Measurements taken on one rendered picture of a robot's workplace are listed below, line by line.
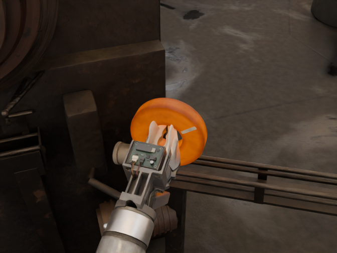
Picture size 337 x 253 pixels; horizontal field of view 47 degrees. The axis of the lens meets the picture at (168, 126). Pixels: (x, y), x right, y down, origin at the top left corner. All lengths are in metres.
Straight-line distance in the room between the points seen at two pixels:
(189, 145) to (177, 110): 0.08
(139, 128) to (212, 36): 2.22
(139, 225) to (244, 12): 2.86
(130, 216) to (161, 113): 0.21
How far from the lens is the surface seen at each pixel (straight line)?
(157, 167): 0.64
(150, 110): 0.74
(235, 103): 2.29
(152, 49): 1.03
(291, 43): 2.97
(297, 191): 0.92
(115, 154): 0.99
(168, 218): 1.09
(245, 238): 1.67
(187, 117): 0.72
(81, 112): 0.95
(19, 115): 1.05
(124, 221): 0.62
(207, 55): 2.70
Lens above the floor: 1.39
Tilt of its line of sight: 41 degrees down
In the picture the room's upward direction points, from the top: straight up
